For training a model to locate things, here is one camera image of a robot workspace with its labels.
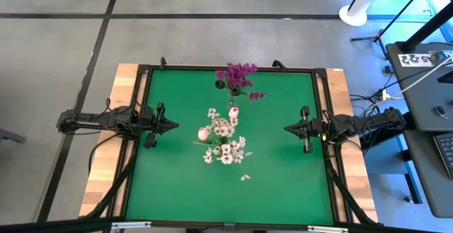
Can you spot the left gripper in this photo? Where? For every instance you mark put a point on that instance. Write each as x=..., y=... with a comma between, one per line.
x=154, y=123

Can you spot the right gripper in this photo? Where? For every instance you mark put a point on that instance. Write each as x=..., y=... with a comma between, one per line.
x=316, y=130

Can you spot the pink tulip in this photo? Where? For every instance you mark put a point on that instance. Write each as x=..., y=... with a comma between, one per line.
x=233, y=112
x=204, y=133

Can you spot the white blossom spray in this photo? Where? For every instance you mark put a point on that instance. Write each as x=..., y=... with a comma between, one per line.
x=223, y=130
x=226, y=158

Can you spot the purple orchid spray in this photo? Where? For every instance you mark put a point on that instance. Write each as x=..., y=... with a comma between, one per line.
x=256, y=96
x=237, y=73

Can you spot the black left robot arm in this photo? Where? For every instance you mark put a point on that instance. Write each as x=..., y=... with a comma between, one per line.
x=92, y=119

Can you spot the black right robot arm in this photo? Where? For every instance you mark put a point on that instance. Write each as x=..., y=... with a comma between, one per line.
x=368, y=123

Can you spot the clear glass vase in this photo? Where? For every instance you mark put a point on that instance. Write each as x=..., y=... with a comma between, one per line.
x=232, y=103

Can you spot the green table mat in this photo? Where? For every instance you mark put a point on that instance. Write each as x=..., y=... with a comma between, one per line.
x=283, y=190

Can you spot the loose white blossom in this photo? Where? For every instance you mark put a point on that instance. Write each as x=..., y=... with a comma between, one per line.
x=245, y=177

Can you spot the white power strip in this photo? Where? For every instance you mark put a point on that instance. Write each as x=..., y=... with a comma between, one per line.
x=384, y=95

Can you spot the white pillar with round base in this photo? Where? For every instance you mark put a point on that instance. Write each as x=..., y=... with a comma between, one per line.
x=354, y=15

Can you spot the dark grey desk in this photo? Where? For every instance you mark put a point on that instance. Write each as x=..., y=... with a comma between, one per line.
x=424, y=190
x=421, y=91

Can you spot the white printed label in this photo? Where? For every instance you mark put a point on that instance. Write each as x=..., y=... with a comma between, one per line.
x=414, y=60

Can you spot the black computer mouse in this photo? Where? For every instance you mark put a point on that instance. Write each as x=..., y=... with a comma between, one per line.
x=441, y=112

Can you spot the black keyboard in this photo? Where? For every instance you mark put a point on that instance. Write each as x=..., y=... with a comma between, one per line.
x=446, y=155

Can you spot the grey furniture foot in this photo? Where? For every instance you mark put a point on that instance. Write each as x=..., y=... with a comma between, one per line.
x=12, y=136

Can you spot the black tripod stand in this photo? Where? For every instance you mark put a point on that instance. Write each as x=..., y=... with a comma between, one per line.
x=407, y=6

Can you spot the black pole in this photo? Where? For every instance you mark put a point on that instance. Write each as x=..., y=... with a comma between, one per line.
x=428, y=27

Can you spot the black aluminium table frame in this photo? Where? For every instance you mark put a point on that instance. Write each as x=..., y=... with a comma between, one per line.
x=148, y=68

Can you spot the black frame clamp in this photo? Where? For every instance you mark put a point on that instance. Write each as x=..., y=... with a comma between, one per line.
x=163, y=63
x=279, y=64

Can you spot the silver aluminium bracket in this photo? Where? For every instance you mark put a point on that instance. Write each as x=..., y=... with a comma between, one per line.
x=327, y=229
x=131, y=225

